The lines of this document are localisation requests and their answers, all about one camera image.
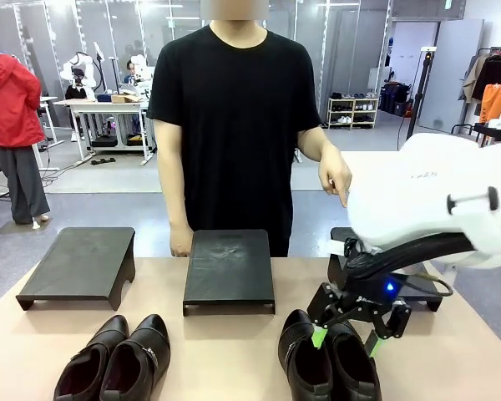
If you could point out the black tripod pole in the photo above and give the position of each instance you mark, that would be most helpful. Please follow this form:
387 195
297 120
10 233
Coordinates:
419 96

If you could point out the wooden shoe rack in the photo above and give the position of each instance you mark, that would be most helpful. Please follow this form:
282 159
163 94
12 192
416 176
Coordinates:
352 113

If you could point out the person in black t-shirt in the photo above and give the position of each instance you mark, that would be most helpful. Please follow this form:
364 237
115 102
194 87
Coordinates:
234 125

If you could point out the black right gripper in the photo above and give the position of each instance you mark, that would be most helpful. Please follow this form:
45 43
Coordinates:
371 301

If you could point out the black utility cart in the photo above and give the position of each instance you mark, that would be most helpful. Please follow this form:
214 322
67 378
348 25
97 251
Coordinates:
490 131

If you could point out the person's right hand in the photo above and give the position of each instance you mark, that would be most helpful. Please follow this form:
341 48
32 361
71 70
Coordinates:
179 242

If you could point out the black pointed buckle shoe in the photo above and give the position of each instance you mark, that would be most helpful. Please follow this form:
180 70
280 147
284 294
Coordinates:
85 367
138 355

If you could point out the person in red jacket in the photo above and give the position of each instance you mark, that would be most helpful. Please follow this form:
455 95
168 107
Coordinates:
12 108

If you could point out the black hanging garment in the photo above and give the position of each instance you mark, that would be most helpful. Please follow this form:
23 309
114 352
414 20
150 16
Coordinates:
499 71

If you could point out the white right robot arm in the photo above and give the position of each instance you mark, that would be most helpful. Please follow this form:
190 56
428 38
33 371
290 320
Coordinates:
421 200

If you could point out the cardboard box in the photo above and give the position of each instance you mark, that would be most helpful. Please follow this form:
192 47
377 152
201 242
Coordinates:
125 98

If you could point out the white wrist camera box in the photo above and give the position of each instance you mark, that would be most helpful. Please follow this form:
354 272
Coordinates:
336 247

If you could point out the black luggage bag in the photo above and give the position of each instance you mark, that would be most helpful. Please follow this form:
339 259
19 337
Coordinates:
394 100

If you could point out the person's right forearm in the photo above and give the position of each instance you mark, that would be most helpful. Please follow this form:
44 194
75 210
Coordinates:
173 196

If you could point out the black floor power strip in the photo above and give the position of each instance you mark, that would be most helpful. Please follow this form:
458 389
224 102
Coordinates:
102 161

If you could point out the beige coat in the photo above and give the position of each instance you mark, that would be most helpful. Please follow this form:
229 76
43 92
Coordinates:
472 81

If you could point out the seated person black clothes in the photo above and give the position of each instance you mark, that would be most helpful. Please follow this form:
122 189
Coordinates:
77 87

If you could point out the person's left hand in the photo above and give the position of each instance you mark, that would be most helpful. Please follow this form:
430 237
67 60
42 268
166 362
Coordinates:
336 175

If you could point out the white background desk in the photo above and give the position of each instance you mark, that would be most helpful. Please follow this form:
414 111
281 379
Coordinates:
104 106

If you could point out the orange garment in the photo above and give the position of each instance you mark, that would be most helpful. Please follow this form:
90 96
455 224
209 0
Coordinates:
494 104

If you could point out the person's left forearm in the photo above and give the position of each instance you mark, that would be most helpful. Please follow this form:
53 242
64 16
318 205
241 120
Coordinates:
317 144

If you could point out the black shoe stand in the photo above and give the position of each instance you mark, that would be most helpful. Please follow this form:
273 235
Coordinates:
229 267
337 271
79 263

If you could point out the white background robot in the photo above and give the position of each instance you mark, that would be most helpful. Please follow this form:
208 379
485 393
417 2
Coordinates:
144 71
89 69

